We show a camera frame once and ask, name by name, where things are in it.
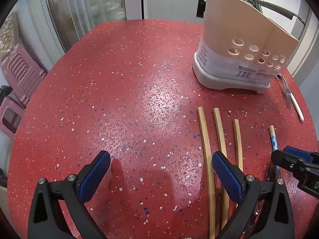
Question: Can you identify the blue patterned wooden chopstick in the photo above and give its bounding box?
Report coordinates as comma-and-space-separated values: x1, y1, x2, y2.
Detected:
268, 125, 280, 180

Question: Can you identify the plain wooden chopstick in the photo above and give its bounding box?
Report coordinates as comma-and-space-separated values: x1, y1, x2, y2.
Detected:
214, 107, 229, 229
234, 119, 243, 171
198, 107, 216, 238

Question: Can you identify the black-handled dark spoon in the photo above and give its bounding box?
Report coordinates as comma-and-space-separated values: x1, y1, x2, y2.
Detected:
247, 162, 280, 236

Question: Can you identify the steel fork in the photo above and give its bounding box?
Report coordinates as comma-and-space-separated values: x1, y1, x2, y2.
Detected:
276, 73, 292, 110

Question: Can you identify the pink white cutlery holder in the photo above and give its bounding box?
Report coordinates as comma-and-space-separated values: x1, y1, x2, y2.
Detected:
192, 0, 299, 94

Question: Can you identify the pink plastic stool stack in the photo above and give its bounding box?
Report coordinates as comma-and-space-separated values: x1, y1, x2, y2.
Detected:
1, 44, 46, 140

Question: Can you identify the built-in black oven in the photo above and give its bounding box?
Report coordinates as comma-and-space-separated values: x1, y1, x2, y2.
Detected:
196, 0, 207, 18

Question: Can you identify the white-handled steel spoon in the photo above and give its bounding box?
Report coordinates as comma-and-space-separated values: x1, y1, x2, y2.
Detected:
277, 74, 305, 122

